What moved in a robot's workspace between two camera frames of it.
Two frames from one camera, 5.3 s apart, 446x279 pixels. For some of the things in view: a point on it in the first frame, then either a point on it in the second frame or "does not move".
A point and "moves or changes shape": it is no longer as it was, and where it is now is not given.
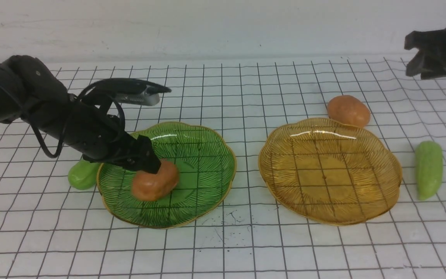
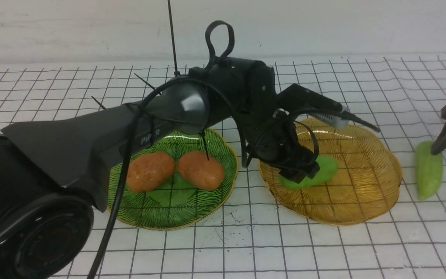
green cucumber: x=82 y=174 moves or changes shape
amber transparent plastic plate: x=330 y=171 does not move
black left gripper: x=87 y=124 -> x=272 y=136
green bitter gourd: x=429 y=162 does not move
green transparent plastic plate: x=206 y=164 does not move
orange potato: x=349 y=109 -> x=201 y=170
